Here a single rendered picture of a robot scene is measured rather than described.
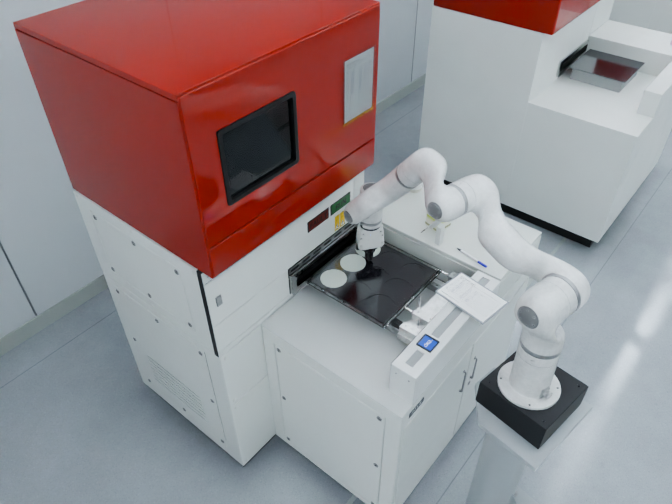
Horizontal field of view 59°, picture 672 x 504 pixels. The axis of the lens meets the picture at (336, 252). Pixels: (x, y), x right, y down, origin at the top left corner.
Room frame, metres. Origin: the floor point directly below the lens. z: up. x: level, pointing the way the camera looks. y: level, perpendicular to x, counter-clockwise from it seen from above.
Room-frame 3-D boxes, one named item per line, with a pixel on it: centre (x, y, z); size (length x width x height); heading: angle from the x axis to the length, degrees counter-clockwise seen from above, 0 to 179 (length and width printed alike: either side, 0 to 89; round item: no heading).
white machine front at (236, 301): (1.61, 0.15, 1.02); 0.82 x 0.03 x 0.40; 140
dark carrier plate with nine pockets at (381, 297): (1.62, -0.14, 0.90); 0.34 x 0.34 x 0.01; 50
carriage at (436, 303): (1.46, -0.36, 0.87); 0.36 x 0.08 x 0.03; 140
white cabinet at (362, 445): (1.61, -0.27, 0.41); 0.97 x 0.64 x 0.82; 140
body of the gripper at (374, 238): (1.70, -0.13, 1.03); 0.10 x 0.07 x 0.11; 105
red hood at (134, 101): (1.81, 0.39, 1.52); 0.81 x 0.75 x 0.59; 140
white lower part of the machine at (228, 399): (1.83, 0.42, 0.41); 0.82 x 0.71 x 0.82; 140
